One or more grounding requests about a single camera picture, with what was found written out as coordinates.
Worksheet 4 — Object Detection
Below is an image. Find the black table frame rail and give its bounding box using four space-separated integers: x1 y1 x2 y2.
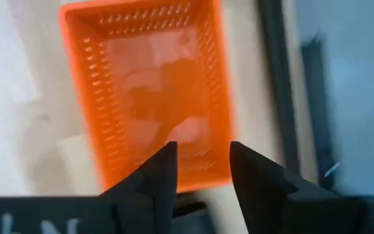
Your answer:
256 0 302 176

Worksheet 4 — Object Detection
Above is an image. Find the orange slotted plastic basket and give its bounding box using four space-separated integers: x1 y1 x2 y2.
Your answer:
58 0 236 193

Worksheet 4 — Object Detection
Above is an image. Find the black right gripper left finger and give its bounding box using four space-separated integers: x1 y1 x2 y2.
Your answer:
98 140 179 234

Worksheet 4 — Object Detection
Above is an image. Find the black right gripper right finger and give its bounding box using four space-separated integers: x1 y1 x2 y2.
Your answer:
229 140 347 234

